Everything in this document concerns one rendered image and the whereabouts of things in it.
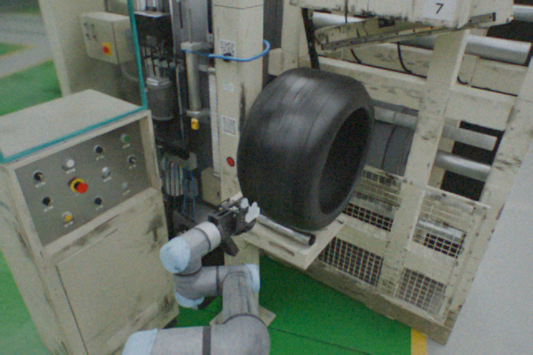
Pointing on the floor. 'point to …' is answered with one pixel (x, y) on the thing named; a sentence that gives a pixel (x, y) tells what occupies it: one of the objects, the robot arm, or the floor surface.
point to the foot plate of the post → (259, 314)
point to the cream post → (253, 68)
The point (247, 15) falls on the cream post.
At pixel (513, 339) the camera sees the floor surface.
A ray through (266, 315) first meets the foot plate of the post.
